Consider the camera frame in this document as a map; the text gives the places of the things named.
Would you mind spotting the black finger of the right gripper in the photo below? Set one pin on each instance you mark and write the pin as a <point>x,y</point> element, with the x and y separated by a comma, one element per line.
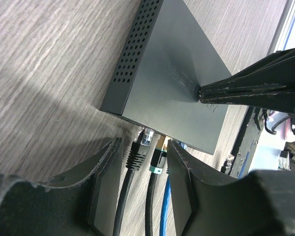
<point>274,73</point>

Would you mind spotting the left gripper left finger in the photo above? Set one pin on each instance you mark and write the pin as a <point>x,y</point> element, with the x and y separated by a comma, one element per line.
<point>78,202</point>

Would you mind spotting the black network switch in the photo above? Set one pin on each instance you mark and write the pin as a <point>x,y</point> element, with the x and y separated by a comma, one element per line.
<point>165,59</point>

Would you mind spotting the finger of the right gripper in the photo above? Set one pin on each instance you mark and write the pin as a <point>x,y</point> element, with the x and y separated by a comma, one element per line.
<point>277,101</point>

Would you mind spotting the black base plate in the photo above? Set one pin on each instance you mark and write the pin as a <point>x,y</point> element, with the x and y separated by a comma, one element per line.
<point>266,141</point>

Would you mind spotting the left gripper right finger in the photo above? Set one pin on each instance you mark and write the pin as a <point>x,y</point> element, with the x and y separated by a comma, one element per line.
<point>207,202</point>

